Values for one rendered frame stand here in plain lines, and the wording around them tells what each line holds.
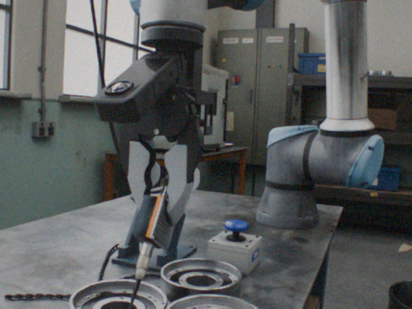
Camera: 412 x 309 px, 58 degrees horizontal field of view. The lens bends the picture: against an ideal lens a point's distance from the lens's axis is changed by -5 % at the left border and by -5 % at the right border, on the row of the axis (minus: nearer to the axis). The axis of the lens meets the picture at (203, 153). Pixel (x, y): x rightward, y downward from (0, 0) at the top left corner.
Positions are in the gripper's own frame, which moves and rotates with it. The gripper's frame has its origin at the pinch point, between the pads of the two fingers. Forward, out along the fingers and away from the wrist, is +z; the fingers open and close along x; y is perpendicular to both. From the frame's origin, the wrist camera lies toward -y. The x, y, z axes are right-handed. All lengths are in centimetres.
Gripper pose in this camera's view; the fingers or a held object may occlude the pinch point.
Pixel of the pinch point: (157, 212)
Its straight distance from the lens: 44.2
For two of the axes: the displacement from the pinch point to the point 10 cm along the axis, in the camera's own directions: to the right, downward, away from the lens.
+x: -9.3, -0.7, 3.5
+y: 3.6, -0.7, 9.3
